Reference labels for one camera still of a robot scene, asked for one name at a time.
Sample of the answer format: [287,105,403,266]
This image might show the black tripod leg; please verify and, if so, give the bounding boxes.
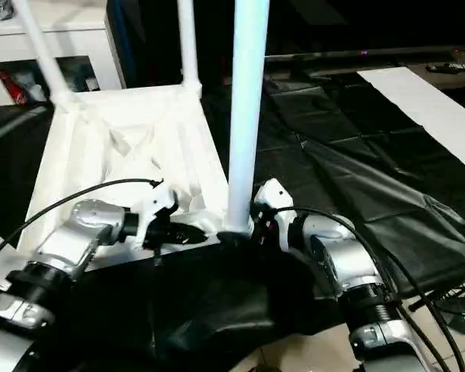
[408,276,465,314]

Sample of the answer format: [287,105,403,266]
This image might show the long black bar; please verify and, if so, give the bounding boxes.
[263,44,465,64]

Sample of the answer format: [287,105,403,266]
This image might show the red packet behind glass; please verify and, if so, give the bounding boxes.
[0,69,29,106]

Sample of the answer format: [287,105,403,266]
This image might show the white glass-door cabinet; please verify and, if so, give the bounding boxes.
[0,0,128,109]

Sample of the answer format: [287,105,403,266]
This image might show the white plastic table top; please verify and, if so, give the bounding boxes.
[0,82,257,292]

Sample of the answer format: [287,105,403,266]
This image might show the flat white sheet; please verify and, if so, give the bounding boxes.
[356,65,465,176]

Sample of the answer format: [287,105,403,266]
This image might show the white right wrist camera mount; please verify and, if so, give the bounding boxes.
[251,177,296,252]

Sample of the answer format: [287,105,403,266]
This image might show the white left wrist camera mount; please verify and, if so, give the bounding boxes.
[129,183,180,250]

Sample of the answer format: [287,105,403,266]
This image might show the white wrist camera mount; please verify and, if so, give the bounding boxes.
[251,177,296,252]
[129,183,180,250]

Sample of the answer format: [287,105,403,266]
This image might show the black remote control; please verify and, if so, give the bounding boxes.
[425,61,465,75]

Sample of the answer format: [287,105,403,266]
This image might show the dark blue upright post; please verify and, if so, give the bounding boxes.
[108,0,136,89]

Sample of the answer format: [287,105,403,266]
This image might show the black work mat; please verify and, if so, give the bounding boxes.
[0,65,465,372]

